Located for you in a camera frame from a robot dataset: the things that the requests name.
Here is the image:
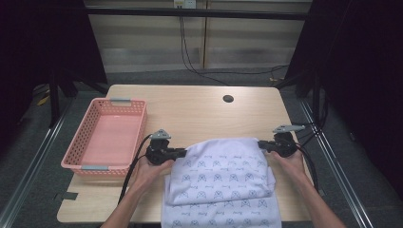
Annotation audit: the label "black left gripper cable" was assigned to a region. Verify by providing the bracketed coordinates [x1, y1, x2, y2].
[117, 133, 154, 206]

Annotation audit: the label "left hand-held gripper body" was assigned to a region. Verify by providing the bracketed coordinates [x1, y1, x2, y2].
[144, 128, 172, 166]

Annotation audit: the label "white wall socket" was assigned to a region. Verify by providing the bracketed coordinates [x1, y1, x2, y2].
[173, 0, 198, 10]

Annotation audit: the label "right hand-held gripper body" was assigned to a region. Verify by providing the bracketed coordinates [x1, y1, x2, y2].
[272, 123, 306, 159]

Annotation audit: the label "person's left hand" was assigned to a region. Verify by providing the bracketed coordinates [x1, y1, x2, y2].
[132, 155, 176, 192]

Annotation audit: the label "white patterned cloth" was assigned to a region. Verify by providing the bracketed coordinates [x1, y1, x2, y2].
[160, 136, 283, 228]

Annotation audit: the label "black metal stand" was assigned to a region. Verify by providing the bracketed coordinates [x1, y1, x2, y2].
[274, 70, 321, 125]
[47, 65, 110, 128]

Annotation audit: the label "black horizontal bar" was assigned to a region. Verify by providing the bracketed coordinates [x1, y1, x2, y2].
[85, 7, 311, 22]

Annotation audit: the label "pink plastic basket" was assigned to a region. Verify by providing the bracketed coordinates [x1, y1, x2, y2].
[60, 97, 148, 178]

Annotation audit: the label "black hanging wall cable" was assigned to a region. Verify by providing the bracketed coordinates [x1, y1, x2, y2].
[179, 8, 290, 86]

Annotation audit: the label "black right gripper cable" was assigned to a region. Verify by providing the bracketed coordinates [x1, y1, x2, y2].
[294, 141, 320, 194]

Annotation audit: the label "black floor cables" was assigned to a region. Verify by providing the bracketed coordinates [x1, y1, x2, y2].
[290, 88, 330, 149]

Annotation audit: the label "person's right hand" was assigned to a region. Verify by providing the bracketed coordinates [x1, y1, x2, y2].
[266, 149, 307, 185]

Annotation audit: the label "black curtain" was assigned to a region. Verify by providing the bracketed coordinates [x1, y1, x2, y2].
[284, 0, 403, 193]
[0, 0, 109, 153]

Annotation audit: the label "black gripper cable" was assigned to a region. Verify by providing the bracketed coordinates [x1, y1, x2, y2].
[294, 141, 320, 194]
[117, 133, 154, 206]

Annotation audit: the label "metal floor rail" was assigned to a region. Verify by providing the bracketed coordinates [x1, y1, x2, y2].
[298, 98, 375, 228]
[0, 94, 76, 228]

